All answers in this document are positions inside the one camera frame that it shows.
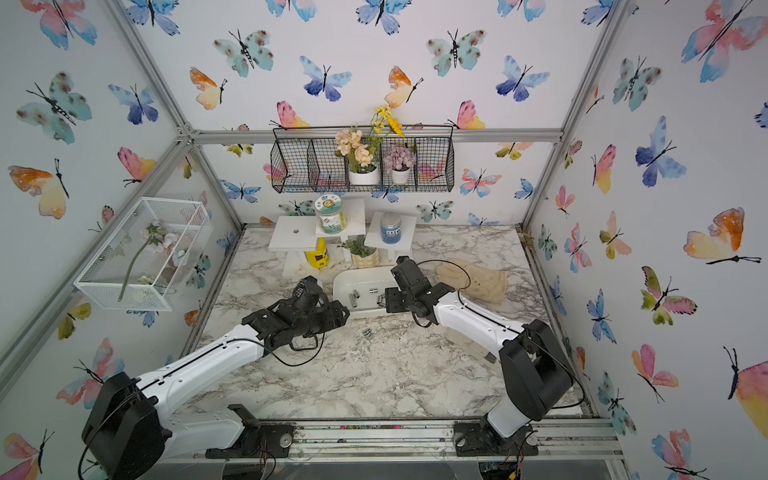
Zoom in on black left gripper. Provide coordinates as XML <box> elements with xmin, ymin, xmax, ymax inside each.
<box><xmin>294</xmin><ymin>300</ymin><xmax>352</xmax><ymax>339</ymax></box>

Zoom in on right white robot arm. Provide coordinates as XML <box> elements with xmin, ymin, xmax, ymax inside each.
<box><xmin>385</xmin><ymin>256</ymin><xmax>575</xmax><ymax>439</ymax></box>

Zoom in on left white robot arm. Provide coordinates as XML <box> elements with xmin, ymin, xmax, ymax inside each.
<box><xmin>81</xmin><ymin>276</ymin><xmax>350</xmax><ymax>479</ymax></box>

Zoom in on white plastic storage box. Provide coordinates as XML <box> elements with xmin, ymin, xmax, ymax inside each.
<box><xmin>333</xmin><ymin>267</ymin><xmax>397</xmax><ymax>320</ymax></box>

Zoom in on small potted green plant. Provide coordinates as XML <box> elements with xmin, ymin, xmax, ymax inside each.
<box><xmin>341</xmin><ymin>236</ymin><xmax>380</xmax><ymax>269</ymax></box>

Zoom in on blue can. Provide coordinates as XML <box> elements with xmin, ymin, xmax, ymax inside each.
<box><xmin>379</xmin><ymin>212</ymin><xmax>402</xmax><ymax>245</ymax></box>

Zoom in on beige work glove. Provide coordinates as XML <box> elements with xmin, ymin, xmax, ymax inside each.
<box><xmin>436</xmin><ymin>259</ymin><xmax>508</xmax><ymax>304</ymax></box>

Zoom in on white tiered display stand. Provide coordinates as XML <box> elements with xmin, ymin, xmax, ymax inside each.
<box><xmin>268</xmin><ymin>199</ymin><xmax>417</xmax><ymax>278</ymax></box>

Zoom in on green lidded white jar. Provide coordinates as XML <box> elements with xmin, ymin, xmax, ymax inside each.
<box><xmin>314</xmin><ymin>193</ymin><xmax>347</xmax><ymax>235</ymax></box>

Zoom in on purple flowers in white pot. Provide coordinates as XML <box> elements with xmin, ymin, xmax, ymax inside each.
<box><xmin>384</xmin><ymin>146</ymin><xmax>417</xmax><ymax>185</ymax></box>

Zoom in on peach flowers in white pot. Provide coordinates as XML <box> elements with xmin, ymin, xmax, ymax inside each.
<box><xmin>334</xmin><ymin>129</ymin><xmax>382</xmax><ymax>186</ymax></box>

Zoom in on artificial pink flower stem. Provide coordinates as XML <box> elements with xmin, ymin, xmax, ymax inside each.
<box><xmin>118</xmin><ymin>220</ymin><xmax>180</xmax><ymax>302</ymax></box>

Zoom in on yellow artificial flower sprig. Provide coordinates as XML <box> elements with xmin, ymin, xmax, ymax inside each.
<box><xmin>370</xmin><ymin>105</ymin><xmax>404</xmax><ymax>137</ymax></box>

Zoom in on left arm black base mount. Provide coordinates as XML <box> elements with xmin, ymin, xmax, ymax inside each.
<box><xmin>205</xmin><ymin>404</ymin><xmax>296</xmax><ymax>460</ymax></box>

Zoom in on black wire wall basket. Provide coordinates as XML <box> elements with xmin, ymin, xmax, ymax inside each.
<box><xmin>265</xmin><ymin>124</ymin><xmax>455</xmax><ymax>194</ymax></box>

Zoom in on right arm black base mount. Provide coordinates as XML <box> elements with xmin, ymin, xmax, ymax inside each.
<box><xmin>452</xmin><ymin>417</ymin><xmax>539</xmax><ymax>457</ymax></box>

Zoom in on white mesh wall box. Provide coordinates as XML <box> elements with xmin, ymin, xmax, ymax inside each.
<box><xmin>74</xmin><ymin>197</ymin><xmax>213</xmax><ymax>312</ymax></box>

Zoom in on aluminium front rail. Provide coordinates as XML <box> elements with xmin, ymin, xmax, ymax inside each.
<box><xmin>161</xmin><ymin>414</ymin><xmax>624</xmax><ymax>463</ymax></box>

